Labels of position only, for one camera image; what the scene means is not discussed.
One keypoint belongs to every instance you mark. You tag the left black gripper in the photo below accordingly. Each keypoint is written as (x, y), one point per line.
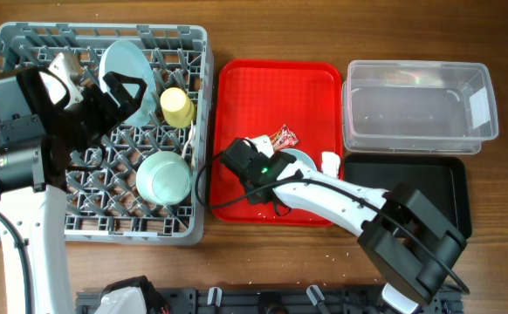
(128, 105)

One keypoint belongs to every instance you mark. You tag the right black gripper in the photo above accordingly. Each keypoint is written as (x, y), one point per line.
(248, 184)

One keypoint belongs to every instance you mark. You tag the light blue plate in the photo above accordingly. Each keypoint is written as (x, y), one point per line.
(126, 58)

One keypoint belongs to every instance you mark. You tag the yellow plastic cup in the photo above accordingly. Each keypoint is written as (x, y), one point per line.
(177, 108)

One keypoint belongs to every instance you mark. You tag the white plastic fork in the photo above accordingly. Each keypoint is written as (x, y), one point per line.
(189, 141)

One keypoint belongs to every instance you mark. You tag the small blue food bowl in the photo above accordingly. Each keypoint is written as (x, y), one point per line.
(305, 161)

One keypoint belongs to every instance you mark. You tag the light green bowl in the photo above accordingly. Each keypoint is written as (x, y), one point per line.
(164, 178)

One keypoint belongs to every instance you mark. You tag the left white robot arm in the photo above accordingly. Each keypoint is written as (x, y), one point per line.
(37, 138)

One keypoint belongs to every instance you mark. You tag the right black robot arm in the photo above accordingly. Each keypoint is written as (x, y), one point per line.
(407, 239)

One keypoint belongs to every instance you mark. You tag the grey dishwasher rack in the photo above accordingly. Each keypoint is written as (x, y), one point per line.
(103, 204)

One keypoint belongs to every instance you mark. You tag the red snack wrapper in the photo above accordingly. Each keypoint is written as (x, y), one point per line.
(283, 138)

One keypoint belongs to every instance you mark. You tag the red plastic tray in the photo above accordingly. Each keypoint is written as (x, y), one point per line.
(258, 97)

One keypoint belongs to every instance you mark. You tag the crumpled white napkin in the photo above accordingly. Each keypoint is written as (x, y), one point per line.
(330, 164)

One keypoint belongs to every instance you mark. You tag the clear plastic bin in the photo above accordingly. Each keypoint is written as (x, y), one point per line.
(418, 107)

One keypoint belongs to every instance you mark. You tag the black plastic tray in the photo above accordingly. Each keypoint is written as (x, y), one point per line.
(442, 179)

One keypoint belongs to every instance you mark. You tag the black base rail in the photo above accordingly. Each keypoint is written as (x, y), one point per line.
(349, 299)

